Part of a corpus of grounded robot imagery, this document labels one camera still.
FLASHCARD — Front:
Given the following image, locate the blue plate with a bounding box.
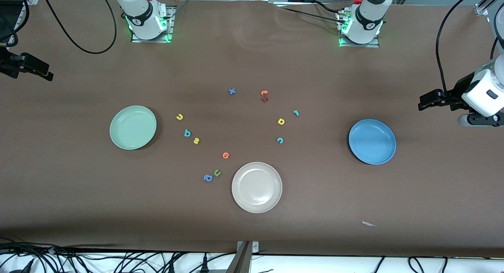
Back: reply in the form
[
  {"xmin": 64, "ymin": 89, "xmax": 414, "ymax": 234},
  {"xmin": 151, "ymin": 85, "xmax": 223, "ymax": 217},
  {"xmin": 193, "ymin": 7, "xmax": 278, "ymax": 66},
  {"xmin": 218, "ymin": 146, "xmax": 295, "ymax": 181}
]
[{"xmin": 348, "ymin": 119, "xmax": 397, "ymax": 165}]

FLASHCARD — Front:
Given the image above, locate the green plate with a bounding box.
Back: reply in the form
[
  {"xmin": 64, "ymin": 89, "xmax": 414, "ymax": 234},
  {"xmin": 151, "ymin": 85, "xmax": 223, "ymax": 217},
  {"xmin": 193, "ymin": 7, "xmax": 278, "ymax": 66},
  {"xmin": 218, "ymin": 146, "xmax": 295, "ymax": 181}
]
[{"xmin": 109, "ymin": 105, "xmax": 157, "ymax": 150}]

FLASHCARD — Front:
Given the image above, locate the beige plate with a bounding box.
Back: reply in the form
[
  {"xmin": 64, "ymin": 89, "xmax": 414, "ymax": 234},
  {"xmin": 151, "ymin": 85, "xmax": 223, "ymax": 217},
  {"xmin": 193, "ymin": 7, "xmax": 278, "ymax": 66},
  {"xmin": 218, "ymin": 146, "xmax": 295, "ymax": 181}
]
[{"xmin": 232, "ymin": 162, "xmax": 283, "ymax": 214}]

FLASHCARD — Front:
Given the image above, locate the brown table cover sheet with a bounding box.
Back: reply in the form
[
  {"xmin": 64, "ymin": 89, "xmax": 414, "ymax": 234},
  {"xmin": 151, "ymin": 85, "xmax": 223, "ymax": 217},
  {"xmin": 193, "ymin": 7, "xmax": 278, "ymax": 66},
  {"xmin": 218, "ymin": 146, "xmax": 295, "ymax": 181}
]
[{"xmin": 0, "ymin": 0, "xmax": 504, "ymax": 258}]

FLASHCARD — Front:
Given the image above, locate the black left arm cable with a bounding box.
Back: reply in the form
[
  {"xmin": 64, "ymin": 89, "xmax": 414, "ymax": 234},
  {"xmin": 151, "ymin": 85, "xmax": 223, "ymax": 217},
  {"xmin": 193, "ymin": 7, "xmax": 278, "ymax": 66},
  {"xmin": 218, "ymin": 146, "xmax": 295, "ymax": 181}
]
[{"xmin": 435, "ymin": 0, "xmax": 484, "ymax": 93}]

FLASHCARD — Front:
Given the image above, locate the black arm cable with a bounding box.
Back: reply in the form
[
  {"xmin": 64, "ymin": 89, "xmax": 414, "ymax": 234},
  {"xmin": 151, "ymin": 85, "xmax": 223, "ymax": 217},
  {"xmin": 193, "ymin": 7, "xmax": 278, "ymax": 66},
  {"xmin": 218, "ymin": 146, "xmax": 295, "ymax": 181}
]
[
  {"xmin": 37, "ymin": 0, "xmax": 118, "ymax": 54},
  {"xmin": 435, "ymin": 0, "xmax": 484, "ymax": 93}
]

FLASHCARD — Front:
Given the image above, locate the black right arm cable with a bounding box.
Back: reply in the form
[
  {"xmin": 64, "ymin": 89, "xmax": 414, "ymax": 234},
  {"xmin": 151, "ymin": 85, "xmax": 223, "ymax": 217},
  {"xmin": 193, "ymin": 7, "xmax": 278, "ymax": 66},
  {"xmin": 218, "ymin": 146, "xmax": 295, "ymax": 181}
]
[{"xmin": 37, "ymin": 0, "xmax": 118, "ymax": 54}]

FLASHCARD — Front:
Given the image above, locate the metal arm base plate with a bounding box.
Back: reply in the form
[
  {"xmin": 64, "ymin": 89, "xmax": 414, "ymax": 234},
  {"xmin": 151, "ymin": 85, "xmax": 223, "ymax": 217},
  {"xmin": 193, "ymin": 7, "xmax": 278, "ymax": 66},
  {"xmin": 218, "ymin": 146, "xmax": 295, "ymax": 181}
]
[
  {"xmin": 339, "ymin": 36, "xmax": 380, "ymax": 48},
  {"xmin": 131, "ymin": 6, "xmax": 174, "ymax": 43}
]

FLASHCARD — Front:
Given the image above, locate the thin black table cable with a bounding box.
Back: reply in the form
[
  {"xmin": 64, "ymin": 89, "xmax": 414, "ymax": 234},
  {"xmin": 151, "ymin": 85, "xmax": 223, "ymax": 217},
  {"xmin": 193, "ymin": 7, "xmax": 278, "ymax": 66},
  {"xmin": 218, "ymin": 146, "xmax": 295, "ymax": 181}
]
[{"xmin": 274, "ymin": 0, "xmax": 347, "ymax": 23}]

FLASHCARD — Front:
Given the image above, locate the silver metal bracket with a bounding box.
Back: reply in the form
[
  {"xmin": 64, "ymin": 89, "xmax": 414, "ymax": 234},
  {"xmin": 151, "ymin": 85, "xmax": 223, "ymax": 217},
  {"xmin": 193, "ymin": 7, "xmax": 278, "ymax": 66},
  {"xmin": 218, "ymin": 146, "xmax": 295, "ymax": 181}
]
[{"xmin": 236, "ymin": 241, "xmax": 259, "ymax": 253}]

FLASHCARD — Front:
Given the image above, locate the grey metal post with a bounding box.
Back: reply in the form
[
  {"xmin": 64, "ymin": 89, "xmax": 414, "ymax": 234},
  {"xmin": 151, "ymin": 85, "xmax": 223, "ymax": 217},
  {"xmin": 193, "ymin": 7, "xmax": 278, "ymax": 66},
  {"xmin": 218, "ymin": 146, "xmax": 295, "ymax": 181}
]
[{"xmin": 226, "ymin": 241, "xmax": 252, "ymax": 273}]

